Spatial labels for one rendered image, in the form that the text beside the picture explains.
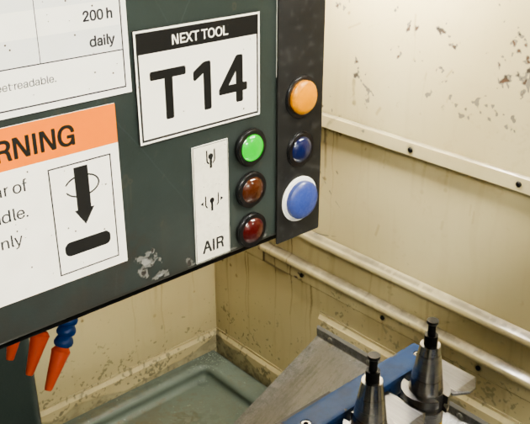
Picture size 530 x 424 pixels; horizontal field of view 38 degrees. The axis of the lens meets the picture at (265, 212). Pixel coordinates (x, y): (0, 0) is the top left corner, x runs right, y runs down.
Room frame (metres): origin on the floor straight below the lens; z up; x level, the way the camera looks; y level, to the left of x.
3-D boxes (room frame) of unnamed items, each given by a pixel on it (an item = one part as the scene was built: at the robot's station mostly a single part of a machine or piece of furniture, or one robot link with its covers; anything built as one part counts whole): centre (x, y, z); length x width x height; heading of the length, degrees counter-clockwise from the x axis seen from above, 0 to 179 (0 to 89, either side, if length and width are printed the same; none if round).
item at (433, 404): (0.81, -0.21, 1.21); 0.06 x 0.06 x 0.03
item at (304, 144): (0.54, -0.03, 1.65); 0.02 x 0.01 x 0.02; 132
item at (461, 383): (0.85, -0.25, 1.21); 0.07 x 0.05 x 0.01; 42
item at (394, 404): (0.78, -0.17, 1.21); 0.07 x 0.05 x 0.01; 42
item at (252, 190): (0.51, 0.01, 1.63); 0.02 x 0.01 x 0.02; 132
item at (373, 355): (0.74, -0.13, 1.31); 0.02 x 0.02 x 0.03
